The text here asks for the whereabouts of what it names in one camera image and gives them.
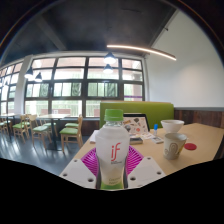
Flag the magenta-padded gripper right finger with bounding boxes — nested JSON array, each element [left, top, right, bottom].
[[123, 145, 167, 190]]

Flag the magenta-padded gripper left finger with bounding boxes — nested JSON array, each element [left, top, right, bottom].
[[59, 147, 101, 190]]

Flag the white green-capped drink bottle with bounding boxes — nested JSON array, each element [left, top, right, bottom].
[[94, 108, 131, 191]]

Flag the white flower-print paper cup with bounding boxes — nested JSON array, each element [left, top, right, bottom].
[[162, 132, 188, 161]]

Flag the white paper sheets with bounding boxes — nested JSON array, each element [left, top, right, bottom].
[[89, 129, 101, 145]]

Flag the wooden green-seat chairs group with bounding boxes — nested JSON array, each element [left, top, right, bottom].
[[0, 113, 84, 149]]

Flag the sticker-covered black laptop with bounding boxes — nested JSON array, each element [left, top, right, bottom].
[[122, 113, 151, 134]]

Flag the flat round red coaster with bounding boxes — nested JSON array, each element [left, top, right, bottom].
[[184, 142, 198, 151]]

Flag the white ceramic bowl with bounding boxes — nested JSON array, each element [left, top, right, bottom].
[[160, 119, 185, 134]]

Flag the green upholstered booth bench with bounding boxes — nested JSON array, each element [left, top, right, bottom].
[[99, 101, 175, 129]]

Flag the wooden dining table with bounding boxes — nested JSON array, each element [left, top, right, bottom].
[[36, 113, 71, 151]]

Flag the black pendant lamps group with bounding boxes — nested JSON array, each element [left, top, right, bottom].
[[23, 52, 118, 83]]

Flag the long linear ceiling light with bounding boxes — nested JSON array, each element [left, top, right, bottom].
[[106, 43, 178, 62]]

